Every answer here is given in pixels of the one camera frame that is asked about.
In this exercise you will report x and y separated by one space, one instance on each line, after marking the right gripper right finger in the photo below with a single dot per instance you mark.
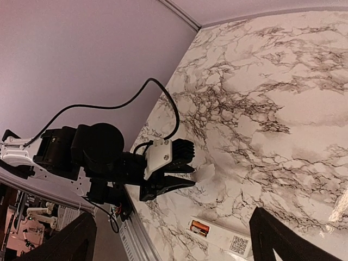
270 236

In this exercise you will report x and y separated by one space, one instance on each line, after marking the front aluminium rail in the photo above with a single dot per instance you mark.
135 239

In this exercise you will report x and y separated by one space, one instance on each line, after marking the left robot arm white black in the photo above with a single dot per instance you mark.
91 161

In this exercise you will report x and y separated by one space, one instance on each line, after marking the white remote control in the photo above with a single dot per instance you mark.
226 239

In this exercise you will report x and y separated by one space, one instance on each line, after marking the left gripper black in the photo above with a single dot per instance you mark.
133 172

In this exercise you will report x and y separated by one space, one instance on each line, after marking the orange battery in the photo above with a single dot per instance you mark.
200 225

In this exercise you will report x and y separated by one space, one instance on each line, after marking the left aluminium frame post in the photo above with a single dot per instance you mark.
180 13

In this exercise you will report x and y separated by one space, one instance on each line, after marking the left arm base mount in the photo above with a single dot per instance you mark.
122 209

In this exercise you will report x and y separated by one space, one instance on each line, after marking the black copper battery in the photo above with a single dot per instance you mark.
199 231

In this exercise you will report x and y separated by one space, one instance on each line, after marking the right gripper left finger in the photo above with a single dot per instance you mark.
75 242

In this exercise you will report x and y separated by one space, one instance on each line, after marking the white battery cover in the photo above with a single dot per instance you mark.
203 173

